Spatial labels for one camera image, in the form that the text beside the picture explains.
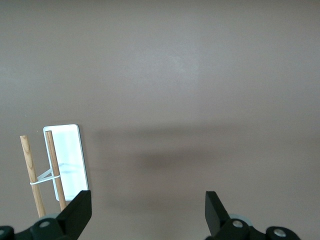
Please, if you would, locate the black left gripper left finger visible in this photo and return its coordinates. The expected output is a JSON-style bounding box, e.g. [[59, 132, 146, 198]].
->
[[0, 190, 93, 240]]

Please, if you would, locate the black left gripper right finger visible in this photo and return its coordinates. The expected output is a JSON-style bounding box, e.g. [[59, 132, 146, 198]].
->
[[204, 191, 301, 240]]

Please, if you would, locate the white rack wire bracket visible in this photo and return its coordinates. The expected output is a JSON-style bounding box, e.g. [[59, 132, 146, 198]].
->
[[29, 168, 62, 186]]

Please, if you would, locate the white rack base tray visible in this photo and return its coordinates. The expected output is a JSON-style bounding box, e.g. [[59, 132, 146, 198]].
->
[[42, 124, 90, 202]]

